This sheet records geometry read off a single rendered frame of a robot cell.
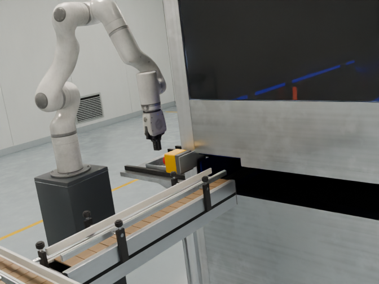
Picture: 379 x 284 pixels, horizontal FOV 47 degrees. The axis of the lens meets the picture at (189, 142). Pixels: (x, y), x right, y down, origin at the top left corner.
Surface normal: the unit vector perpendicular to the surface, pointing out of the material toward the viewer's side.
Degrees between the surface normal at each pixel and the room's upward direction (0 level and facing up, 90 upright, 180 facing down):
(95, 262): 90
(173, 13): 90
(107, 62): 90
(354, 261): 90
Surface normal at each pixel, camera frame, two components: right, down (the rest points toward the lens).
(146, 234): 0.76, 0.07
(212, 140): -0.64, 0.25
